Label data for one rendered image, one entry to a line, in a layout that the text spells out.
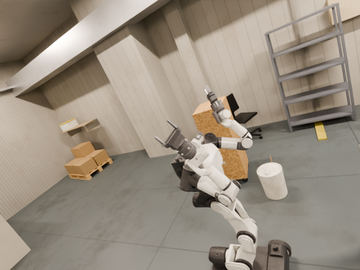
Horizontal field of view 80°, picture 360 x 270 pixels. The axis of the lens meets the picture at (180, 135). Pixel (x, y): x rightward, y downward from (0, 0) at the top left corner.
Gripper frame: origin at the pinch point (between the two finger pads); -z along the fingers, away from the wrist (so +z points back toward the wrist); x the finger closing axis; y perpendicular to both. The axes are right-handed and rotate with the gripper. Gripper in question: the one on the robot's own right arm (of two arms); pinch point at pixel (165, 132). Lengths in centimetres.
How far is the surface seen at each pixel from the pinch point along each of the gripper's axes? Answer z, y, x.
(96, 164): 59, -586, -45
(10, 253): 10, -371, -241
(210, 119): 83, -140, 96
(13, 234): -6, -378, -216
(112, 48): -97, -377, 177
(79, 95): -110, -639, 97
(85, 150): 12, -649, -31
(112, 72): -67, -407, 148
